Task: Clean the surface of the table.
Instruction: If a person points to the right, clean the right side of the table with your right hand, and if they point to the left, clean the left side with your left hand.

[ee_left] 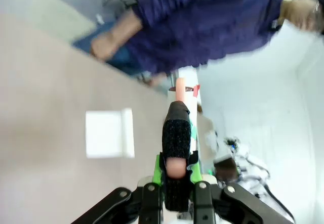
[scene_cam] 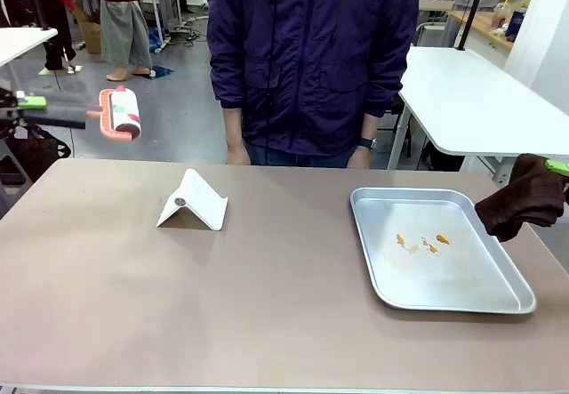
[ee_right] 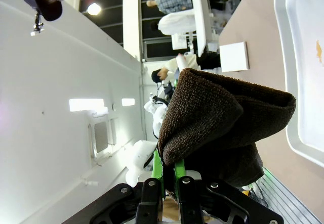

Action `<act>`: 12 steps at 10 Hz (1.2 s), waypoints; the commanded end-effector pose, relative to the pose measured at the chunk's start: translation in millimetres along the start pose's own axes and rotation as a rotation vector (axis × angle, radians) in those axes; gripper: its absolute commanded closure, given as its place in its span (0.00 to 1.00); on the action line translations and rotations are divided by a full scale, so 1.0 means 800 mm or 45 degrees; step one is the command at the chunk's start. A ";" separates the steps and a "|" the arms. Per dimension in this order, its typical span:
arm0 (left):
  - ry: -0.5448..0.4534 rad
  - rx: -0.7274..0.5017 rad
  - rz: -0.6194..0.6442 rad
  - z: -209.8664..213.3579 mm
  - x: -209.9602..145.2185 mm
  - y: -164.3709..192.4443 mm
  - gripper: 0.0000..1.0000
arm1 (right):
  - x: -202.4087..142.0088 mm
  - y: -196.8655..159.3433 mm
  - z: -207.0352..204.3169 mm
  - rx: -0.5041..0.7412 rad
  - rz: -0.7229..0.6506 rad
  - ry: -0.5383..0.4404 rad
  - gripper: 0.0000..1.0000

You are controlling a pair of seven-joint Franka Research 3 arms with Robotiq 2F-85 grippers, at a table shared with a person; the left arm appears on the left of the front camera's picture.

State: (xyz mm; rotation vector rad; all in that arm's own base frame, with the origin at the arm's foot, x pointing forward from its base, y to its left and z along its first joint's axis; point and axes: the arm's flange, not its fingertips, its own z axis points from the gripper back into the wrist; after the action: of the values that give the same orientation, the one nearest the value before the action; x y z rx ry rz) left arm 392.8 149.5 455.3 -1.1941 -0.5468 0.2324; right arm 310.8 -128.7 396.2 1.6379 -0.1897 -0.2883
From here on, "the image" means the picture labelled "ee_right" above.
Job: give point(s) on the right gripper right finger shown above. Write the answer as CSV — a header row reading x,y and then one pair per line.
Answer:
x,y
192,203

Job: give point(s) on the large white table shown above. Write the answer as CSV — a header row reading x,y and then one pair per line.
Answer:
x,y
200,14

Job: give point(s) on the person in navy jacket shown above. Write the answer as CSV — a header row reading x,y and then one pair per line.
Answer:
x,y
43,4

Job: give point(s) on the person in white coat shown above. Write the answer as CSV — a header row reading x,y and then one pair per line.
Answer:
x,y
177,23

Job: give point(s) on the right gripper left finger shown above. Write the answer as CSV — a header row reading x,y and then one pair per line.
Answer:
x,y
149,203

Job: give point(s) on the dark brown cloth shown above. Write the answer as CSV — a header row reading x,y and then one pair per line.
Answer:
x,y
202,112

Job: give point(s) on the grey ribbed rack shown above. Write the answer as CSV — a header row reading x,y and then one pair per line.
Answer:
x,y
281,198

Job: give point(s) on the black-haired person in cream top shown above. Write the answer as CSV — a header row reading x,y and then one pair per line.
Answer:
x,y
165,72

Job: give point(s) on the silver metal tray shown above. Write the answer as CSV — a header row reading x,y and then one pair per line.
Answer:
x,y
291,57

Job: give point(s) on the ceiling air conditioner unit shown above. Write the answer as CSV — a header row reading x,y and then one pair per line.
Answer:
x,y
101,138

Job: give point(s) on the small black metal mount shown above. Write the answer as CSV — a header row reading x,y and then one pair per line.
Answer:
x,y
38,27

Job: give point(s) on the round ceiling lamp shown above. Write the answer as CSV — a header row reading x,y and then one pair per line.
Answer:
x,y
93,8

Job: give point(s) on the rectangular ceiling light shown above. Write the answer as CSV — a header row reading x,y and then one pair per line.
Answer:
x,y
86,105
127,101

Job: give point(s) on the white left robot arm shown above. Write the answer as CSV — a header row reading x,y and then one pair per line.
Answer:
x,y
138,155

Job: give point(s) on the orange food scrap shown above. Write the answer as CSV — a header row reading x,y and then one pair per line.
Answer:
x,y
319,50

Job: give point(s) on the white lint roller stand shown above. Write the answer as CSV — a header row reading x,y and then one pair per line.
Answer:
x,y
234,57

